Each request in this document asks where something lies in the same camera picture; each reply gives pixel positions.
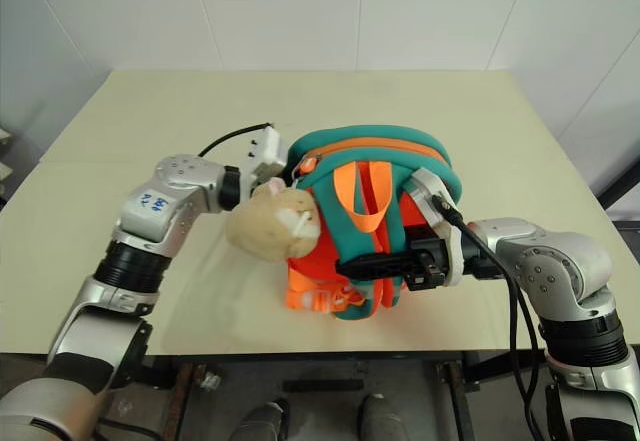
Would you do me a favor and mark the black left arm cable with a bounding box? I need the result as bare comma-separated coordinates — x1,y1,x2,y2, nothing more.
198,120,277,158

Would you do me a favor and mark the beige plush toy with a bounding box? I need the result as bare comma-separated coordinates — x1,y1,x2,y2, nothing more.
223,178,324,262

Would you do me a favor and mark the dark metal table frame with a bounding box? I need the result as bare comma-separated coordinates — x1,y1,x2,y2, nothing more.
142,346,556,365

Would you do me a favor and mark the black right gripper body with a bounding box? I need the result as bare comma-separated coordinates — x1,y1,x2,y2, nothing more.
403,225,454,292

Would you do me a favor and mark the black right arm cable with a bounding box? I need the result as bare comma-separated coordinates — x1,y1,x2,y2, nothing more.
432,194,547,441

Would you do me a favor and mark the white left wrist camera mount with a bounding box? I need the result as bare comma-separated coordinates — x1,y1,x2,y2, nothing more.
248,124,290,188

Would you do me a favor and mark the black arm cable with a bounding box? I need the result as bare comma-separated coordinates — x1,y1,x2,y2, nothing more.
432,194,547,441
198,120,277,158

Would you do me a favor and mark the white label with blue writing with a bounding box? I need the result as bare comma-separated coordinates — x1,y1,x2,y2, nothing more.
133,188,174,217

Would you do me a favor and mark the orange and teal backpack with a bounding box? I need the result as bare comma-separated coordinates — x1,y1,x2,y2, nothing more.
283,124,464,322

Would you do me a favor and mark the grey rounded right robot foot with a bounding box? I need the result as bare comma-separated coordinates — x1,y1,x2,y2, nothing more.
358,391,410,441

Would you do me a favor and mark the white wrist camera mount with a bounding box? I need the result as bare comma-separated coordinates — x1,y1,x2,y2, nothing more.
407,168,470,287
248,124,290,188

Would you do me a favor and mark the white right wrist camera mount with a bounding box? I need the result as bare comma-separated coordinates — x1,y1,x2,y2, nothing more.
407,168,470,287

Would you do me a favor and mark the black flat bar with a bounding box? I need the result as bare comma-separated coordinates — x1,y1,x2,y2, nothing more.
282,378,365,394

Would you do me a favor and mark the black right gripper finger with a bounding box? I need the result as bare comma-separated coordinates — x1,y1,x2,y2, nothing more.
335,262,409,281
344,252,416,269

